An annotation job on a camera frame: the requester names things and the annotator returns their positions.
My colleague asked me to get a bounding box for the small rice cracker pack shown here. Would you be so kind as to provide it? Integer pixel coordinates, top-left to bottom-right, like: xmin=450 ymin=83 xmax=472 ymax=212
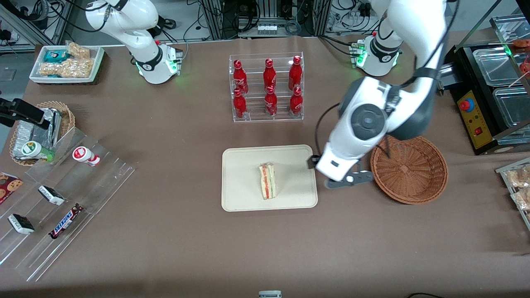
xmin=66 ymin=41 xmax=91 ymax=60

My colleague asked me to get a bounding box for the light wicker basket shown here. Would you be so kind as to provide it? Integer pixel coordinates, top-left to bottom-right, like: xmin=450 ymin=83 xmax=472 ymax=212
xmin=9 ymin=101 xmax=76 ymax=166

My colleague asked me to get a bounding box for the silver foil wrapped pack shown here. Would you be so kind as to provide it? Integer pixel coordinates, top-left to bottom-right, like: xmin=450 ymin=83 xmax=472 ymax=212
xmin=39 ymin=108 xmax=63 ymax=150
xmin=12 ymin=120 xmax=51 ymax=159

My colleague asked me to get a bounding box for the clear acrylic bottle rack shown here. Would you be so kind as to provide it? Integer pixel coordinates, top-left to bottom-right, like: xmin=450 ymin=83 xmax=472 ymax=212
xmin=229 ymin=52 xmax=305 ymax=123

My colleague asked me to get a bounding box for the red white yoghurt bottle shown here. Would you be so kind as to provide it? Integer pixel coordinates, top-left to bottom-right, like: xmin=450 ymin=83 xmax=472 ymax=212
xmin=72 ymin=146 xmax=101 ymax=167

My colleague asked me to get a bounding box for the red cookie pack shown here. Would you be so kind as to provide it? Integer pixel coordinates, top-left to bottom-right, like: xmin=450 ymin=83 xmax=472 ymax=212
xmin=0 ymin=172 xmax=24 ymax=206

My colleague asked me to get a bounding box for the triangular sandwich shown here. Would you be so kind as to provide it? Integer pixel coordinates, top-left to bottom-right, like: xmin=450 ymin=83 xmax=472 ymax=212
xmin=259 ymin=162 xmax=277 ymax=200

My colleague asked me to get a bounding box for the Snickers chocolate bar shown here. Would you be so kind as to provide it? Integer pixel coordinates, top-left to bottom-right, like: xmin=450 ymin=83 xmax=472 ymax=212
xmin=48 ymin=203 xmax=85 ymax=240

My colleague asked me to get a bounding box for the steel food pan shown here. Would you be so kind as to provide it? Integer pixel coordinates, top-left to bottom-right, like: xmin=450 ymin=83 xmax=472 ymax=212
xmin=473 ymin=46 xmax=525 ymax=88
xmin=492 ymin=87 xmax=530 ymax=130

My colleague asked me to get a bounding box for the black food warmer machine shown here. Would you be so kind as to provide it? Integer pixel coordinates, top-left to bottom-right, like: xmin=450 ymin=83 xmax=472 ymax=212
xmin=438 ymin=14 xmax=530 ymax=156

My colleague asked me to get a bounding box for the clear acrylic stepped shelf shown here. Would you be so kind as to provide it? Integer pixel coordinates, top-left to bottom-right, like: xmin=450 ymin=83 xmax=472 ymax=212
xmin=0 ymin=126 xmax=136 ymax=282

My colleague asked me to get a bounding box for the black white snack box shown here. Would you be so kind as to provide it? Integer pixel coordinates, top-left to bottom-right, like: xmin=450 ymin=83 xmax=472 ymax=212
xmin=38 ymin=185 xmax=66 ymax=207
xmin=7 ymin=213 xmax=36 ymax=236

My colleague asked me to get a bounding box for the cream rectangular tray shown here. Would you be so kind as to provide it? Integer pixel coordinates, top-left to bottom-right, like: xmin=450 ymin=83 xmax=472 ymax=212
xmin=222 ymin=144 xmax=318 ymax=212

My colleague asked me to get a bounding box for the green white yoghurt bottle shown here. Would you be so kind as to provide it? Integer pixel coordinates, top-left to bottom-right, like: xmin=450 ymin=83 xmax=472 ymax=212
xmin=22 ymin=141 xmax=55 ymax=162

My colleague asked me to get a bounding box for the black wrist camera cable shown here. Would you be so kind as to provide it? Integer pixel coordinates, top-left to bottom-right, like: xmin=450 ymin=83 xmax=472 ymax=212
xmin=314 ymin=0 xmax=461 ymax=159

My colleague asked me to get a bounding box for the brown round wicker basket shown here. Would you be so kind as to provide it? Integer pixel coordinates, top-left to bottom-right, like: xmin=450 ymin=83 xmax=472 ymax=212
xmin=370 ymin=135 xmax=449 ymax=205

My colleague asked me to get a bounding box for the red cola bottle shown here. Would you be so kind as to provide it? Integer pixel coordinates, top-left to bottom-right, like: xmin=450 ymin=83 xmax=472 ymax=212
xmin=289 ymin=55 xmax=303 ymax=91
xmin=264 ymin=86 xmax=278 ymax=117
xmin=289 ymin=87 xmax=303 ymax=116
xmin=233 ymin=60 xmax=249 ymax=95
xmin=263 ymin=58 xmax=277 ymax=89
xmin=233 ymin=89 xmax=248 ymax=120

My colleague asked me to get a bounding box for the large rice cracker pack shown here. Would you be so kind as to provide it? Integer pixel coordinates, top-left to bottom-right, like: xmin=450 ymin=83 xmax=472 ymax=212
xmin=38 ymin=58 xmax=95 ymax=79

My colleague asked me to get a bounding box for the white snack tray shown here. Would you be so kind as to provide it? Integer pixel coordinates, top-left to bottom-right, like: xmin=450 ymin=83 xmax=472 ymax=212
xmin=29 ymin=45 xmax=104 ymax=86

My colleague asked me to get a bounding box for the orange fried food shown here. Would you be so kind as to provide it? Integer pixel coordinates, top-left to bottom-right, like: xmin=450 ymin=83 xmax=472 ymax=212
xmin=513 ymin=38 xmax=530 ymax=76

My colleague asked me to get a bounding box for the wrapped bread pack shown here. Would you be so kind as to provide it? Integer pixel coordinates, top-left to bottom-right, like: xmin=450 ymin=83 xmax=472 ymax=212
xmin=506 ymin=166 xmax=530 ymax=189
xmin=511 ymin=188 xmax=530 ymax=212

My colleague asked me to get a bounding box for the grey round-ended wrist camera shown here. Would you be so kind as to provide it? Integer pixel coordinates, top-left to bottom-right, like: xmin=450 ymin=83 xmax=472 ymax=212
xmin=324 ymin=170 xmax=375 ymax=190

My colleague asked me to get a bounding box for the teal snack pack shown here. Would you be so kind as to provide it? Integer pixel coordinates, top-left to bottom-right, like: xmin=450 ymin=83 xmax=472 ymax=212
xmin=43 ymin=50 xmax=69 ymax=64

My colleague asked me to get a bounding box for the aluminium profile frame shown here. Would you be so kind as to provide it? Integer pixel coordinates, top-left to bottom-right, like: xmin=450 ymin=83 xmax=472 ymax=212
xmin=0 ymin=0 xmax=71 ymax=53
xmin=201 ymin=0 xmax=332 ymax=40

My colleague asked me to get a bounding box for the white bread tray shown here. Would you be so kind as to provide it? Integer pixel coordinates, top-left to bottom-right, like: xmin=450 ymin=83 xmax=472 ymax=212
xmin=496 ymin=157 xmax=530 ymax=231

